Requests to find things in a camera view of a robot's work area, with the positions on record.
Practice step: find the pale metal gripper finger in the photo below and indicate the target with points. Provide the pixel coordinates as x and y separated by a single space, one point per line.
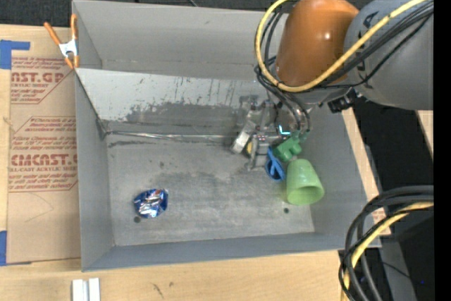
241 142
259 151

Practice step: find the grey metal bin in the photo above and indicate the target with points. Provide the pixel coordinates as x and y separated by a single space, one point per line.
211 183

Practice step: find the light green plastic cup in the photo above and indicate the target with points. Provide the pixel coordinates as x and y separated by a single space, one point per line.
303 183

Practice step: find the crumpled blue foil packet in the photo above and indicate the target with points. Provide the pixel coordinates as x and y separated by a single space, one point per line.
151 203

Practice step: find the brown cardboard board, red print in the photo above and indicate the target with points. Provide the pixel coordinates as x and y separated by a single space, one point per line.
42 151

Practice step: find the black cylinder on white bracket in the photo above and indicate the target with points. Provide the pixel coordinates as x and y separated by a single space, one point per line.
340 103

